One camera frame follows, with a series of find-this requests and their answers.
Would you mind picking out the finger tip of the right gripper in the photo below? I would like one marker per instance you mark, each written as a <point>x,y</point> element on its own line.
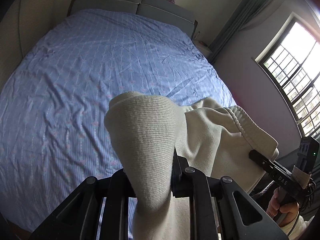
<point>257,157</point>

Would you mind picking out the blue floral bed sheet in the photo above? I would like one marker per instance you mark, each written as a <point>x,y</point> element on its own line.
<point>53,106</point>

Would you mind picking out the right hand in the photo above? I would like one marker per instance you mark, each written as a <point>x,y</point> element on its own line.
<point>274,207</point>

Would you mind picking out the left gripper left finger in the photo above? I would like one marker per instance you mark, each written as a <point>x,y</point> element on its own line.
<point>96,209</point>

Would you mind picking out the green curtain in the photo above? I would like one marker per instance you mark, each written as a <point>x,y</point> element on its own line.
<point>245,12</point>

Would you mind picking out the grey padded headboard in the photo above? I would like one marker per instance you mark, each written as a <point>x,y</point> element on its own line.
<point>159,10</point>

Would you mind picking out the cream sweatpants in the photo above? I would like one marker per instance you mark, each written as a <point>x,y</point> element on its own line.
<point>146,131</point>

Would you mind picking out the white right sleeve forearm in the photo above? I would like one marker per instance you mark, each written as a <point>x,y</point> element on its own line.
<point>296,227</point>

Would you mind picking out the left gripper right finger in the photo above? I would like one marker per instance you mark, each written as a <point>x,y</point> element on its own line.
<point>220,208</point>

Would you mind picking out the barred window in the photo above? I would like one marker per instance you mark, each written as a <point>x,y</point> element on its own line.
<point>292,63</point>

